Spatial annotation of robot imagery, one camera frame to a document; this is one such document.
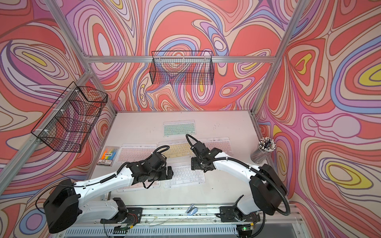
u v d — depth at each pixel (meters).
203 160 0.60
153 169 0.63
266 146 0.83
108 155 0.93
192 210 0.73
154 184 0.69
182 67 0.96
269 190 0.42
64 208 0.40
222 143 1.01
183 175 0.86
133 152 0.96
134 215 0.72
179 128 1.09
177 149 0.96
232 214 0.74
